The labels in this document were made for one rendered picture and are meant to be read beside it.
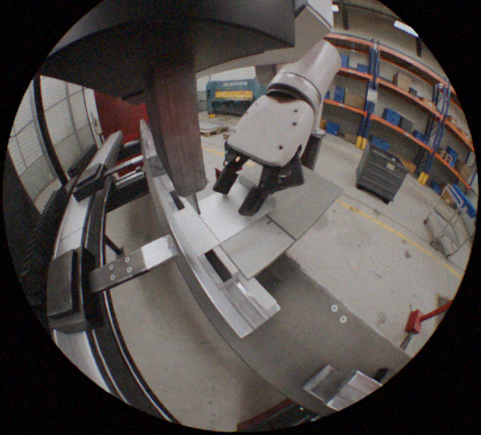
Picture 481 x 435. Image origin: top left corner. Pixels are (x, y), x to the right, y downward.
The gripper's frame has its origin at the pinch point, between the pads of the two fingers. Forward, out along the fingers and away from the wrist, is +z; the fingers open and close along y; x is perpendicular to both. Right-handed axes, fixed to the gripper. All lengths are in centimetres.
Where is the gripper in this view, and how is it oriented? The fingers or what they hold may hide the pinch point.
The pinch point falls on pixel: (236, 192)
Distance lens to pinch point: 21.3
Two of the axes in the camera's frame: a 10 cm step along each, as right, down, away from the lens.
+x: 5.8, 1.9, 7.9
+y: 6.4, 4.9, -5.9
